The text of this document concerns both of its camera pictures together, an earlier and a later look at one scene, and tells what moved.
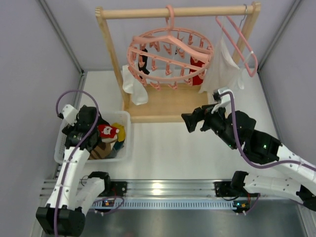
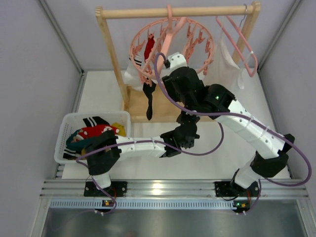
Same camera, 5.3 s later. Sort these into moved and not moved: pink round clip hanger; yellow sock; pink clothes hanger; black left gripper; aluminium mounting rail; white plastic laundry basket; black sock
Moved: black left gripper; pink round clip hanger; black sock
Not moved: pink clothes hanger; aluminium mounting rail; white plastic laundry basket; yellow sock
